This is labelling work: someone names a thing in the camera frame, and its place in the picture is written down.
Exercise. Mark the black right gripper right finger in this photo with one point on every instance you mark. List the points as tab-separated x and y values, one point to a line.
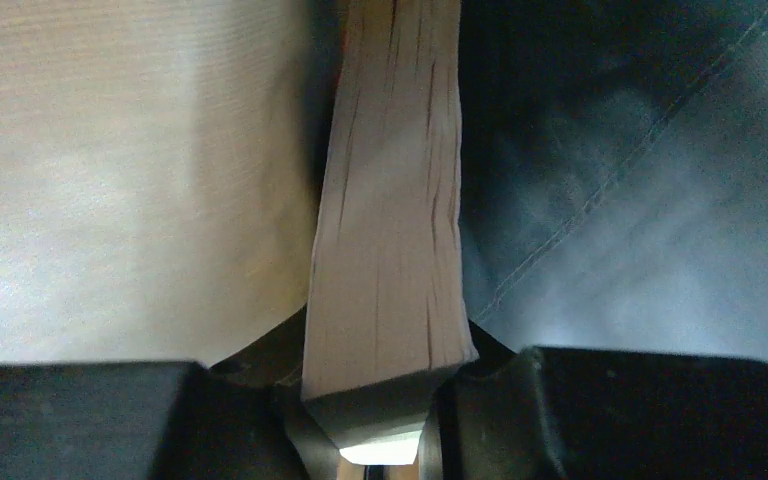
562	413

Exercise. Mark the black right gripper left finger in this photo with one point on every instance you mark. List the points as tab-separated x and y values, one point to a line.
92	420

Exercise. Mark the floral cover book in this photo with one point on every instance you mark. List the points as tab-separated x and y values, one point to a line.
386	323

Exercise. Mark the beige canvas backpack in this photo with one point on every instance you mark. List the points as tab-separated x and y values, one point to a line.
161	162

